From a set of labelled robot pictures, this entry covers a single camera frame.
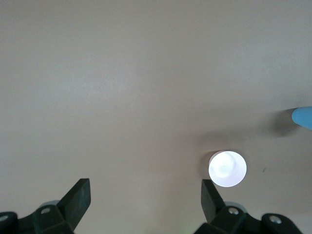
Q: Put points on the pink bowl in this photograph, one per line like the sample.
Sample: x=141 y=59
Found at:
x=228 y=169

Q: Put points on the blue ribbed plastic cup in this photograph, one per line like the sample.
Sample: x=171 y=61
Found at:
x=303 y=117

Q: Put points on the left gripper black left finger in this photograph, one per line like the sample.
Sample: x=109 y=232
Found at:
x=61 y=214

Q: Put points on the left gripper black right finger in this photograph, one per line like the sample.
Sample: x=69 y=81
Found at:
x=224 y=219

